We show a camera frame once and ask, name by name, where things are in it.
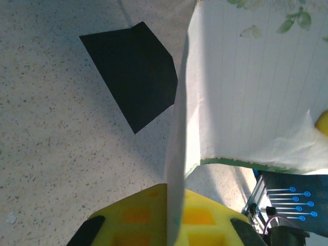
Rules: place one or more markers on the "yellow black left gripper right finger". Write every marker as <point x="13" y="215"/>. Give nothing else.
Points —
<point x="205" y="223"/>

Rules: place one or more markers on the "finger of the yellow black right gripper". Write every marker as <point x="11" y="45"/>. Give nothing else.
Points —
<point x="323" y="123"/>

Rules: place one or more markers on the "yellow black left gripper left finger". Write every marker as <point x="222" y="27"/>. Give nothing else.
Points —
<point x="133" y="217"/>

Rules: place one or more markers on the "white letter paper green border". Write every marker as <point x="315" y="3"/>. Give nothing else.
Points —
<point x="243" y="89"/>

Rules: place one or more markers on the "black paper envelope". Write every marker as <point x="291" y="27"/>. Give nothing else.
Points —
<point x="133" y="77"/>

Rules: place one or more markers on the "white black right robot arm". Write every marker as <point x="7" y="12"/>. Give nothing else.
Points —
<point x="287" y="237"/>

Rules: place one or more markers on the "long aluminium frame rail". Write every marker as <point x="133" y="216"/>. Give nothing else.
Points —
<point x="256" y="200"/>

